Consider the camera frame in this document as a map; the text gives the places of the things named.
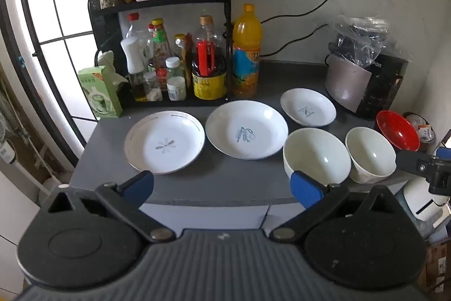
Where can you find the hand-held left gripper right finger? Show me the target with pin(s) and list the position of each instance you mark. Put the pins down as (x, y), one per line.
(306, 190)

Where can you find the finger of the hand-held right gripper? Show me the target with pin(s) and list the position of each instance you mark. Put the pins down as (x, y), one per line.
(414, 163)

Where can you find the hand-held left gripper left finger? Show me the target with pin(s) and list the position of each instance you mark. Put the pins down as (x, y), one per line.
(139, 185)

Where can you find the white plate with floral print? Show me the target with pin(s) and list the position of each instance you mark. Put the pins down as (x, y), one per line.
(164, 142)

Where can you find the large white plate blue print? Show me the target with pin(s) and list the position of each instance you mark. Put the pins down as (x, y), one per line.
(246, 130)

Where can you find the white plastic appliance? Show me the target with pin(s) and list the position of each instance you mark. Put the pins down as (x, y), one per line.
(419, 198)

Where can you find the round tin with packets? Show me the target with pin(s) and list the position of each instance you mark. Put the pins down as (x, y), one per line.
(424, 131)

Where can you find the red bowl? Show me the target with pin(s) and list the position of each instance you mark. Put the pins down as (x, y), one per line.
(396, 130)

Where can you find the large white bowl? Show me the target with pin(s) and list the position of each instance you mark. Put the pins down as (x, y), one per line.
(317, 153)

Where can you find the small white bowl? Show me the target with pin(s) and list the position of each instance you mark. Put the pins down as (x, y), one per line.
(370, 153)

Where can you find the small white plate black print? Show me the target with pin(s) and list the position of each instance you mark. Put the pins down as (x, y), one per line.
(308, 107)

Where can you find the silver and black rice cooker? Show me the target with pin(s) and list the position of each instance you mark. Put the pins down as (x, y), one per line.
(380, 86)

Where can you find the brown cardboard box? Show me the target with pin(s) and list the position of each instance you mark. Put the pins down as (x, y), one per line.
(438, 265)

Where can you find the small glass seasoning jar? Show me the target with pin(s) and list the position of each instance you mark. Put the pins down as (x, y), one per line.
(152, 89)

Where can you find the green cardboard box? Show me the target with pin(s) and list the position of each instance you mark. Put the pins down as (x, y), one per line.
(100, 93)

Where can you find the white-capped bottle with white label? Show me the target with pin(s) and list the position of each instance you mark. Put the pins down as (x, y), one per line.
(175, 82)

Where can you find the dark jug with yellow label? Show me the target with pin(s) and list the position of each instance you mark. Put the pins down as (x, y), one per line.
(209, 82)

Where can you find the white crumpled tissue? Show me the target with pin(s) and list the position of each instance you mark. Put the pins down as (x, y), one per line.
(107, 61)

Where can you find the oil bottle with white cap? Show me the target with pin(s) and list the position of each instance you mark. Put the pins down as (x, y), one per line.
(133, 54)

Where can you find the clear plastic bag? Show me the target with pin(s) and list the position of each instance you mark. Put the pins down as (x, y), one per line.
(359, 40)

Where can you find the orange juice bottle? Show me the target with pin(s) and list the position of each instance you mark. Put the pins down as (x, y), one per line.
(246, 68)

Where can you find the white fan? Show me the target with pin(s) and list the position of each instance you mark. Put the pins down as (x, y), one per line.
(5, 146)

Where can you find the red sauce bottle green label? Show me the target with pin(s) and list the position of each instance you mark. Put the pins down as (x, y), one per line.
(161, 40)

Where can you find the clear bottle with red cap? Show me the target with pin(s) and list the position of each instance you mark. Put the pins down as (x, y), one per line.
(135, 29)

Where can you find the black metal shelf rack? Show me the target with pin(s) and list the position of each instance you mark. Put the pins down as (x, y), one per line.
(228, 40)

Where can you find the black window frame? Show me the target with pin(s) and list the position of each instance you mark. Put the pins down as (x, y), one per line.
(31, 36)

